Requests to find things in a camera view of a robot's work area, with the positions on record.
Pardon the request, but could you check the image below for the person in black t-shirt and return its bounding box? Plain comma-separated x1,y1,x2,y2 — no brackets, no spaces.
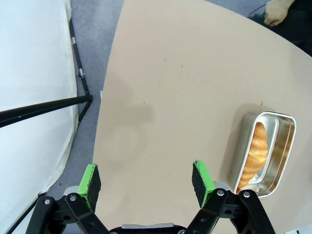
248,0,312,53

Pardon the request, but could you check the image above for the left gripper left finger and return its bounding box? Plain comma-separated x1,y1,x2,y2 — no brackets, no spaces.
25,163,110,234

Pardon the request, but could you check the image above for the white backdrop sheet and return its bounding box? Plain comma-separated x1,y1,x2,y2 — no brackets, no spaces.
0,0,78,234

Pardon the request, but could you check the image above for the person's right hand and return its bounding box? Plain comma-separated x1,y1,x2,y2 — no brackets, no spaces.
264,0,296,27

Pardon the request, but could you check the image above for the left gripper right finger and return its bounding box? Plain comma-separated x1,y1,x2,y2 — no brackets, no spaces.
186,160,277,234

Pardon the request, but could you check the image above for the steel rectangular container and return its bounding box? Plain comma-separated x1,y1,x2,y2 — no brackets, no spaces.
228,111,297,197

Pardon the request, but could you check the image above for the golden croissant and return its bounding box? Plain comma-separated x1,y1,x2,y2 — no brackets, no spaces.
236,121,269,190

